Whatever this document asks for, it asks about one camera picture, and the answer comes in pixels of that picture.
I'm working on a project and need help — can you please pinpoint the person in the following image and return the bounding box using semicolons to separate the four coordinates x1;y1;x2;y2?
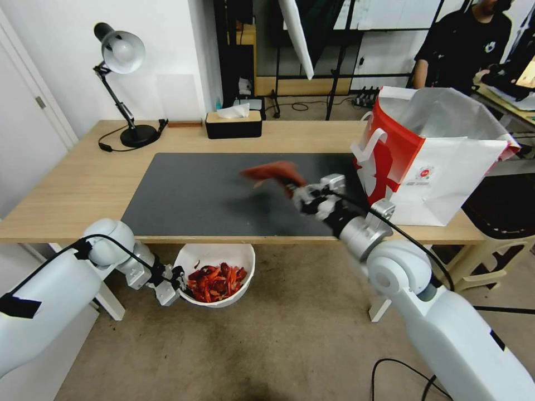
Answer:
414;0;535;103

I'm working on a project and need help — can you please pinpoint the black silver desk lamp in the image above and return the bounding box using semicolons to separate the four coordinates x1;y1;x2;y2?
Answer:
93;22;158;148

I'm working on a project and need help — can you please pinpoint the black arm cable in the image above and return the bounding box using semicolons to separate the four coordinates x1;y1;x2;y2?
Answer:
0;235;168;302
330;188;455;293

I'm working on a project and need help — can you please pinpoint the black floor cable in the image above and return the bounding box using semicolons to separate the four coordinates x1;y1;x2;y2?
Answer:
371;358;438;401

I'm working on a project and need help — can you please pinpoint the beige plastic chair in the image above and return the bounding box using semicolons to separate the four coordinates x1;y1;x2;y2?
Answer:
430;173;535;323

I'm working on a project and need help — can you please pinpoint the black table mat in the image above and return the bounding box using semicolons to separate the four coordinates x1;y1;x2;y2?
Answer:
121;152;377;238

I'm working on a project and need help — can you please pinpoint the red shrimp pile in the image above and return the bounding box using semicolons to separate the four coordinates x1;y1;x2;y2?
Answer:
187;262;248;302

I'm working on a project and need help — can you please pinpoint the black chair cushion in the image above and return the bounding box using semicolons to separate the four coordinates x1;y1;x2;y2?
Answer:
461;173;535;240

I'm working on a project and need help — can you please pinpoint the white round container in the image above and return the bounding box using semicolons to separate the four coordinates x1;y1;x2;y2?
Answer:
173;243;256;309

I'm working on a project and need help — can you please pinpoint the black lamp cable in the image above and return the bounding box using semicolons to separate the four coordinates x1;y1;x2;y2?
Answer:
98;118;169;153

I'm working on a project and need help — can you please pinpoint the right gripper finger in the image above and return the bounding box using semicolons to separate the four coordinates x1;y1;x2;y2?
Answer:
292;198;323;218
285;182;325;201

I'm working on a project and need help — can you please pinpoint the white leaning panel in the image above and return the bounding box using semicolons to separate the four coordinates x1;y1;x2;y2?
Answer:
279;0;315;81

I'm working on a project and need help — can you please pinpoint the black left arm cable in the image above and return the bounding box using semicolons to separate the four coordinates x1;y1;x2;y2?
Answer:
0;235;168;302

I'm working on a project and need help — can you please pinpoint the black power strip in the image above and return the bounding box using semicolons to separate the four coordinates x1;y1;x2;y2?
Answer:
354;86;380;107

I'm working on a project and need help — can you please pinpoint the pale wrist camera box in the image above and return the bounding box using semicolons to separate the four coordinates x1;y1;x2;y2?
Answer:
155;283;179;307
319;173;347;194

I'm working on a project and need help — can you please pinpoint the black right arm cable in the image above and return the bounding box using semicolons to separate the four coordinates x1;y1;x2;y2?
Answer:
330;188;455;293

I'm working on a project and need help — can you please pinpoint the red white takeout bag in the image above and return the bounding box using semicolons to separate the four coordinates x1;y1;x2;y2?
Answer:
350;86;522;227

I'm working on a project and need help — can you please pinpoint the black tissue box wooden lid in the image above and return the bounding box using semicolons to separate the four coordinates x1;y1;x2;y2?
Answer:
205;111;263;140

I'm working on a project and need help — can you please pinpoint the white tissue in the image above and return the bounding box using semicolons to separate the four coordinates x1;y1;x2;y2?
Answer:
216;103;251;120

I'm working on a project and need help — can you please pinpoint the wooden table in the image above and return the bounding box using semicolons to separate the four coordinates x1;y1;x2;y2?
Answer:
0;120;488;322

